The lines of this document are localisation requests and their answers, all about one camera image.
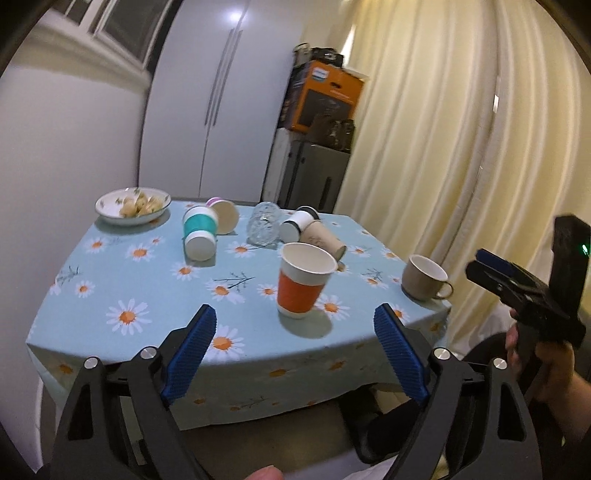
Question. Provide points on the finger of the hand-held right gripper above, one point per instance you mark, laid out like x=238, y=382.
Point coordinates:
x=485, y=277
x=494, y=261

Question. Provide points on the person's right hand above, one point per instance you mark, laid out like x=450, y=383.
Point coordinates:
x=551, y=369

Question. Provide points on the clear glass cup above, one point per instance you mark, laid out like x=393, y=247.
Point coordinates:
x=263, y=224

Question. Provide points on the black item on box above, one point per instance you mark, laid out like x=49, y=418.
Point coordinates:
x=327, y=56

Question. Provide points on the orange cardboard box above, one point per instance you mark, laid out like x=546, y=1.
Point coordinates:
x=323, y=97

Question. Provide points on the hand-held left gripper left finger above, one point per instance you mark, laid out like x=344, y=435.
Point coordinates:
x=187, y=357

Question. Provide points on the black and white paper cup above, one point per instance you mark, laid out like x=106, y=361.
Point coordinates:
x=295, y=225

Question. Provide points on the beige ceramic mug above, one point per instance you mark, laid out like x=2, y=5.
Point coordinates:
x=418, y=279

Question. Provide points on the dark bag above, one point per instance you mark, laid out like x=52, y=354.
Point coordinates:
x=334, y=131

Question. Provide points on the brown paper cup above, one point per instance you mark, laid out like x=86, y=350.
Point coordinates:
x=321, y=240

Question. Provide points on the blue daisy print tablecloth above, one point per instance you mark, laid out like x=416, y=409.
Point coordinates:
x=138, y=286

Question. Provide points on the window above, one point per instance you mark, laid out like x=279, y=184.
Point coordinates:
x=124, y=23

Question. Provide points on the beige snack pieces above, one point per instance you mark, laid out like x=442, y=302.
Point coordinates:
x=141, y=204

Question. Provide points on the purple striped paper cup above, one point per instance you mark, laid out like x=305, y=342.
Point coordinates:
x=225, y=217

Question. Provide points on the white refrigerator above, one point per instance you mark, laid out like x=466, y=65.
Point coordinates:
x=194, y=101

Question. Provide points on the black chair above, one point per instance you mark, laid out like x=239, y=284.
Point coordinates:
x=392, y=429

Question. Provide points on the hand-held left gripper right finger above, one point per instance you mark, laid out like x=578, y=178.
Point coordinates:
x=400, y=357

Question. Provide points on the white floral bowl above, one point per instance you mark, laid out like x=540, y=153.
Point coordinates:
x=111, y=210

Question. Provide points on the grey cabinet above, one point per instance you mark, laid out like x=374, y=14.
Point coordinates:
x=309, y=177

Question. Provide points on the cream curtain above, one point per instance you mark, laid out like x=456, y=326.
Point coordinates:
x=438, y=138

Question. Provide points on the teal sleeve paper cup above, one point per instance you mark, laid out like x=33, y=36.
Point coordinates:
x=199, y=228

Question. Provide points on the orange sleeve paper cup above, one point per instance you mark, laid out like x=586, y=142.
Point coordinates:
x=300, y=290

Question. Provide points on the person's left hand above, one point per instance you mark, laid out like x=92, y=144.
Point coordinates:
x=263, y=474

